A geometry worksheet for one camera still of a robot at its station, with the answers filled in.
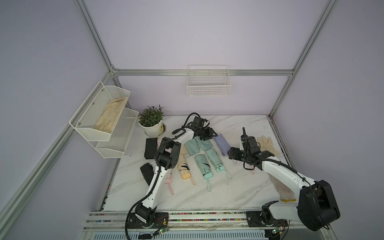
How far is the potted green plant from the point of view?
3.20ft

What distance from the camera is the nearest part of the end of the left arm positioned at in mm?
916

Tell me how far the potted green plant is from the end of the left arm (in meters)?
0.24
